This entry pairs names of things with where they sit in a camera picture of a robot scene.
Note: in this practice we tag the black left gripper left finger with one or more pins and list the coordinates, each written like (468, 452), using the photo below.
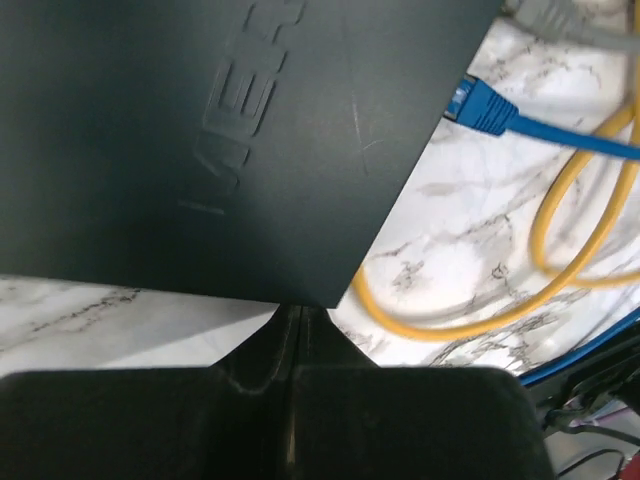
(227, 420)

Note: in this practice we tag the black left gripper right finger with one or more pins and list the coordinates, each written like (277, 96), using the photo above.
(352, 419)

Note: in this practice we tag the black network switch box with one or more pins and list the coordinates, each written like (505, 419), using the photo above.
(237, 149)

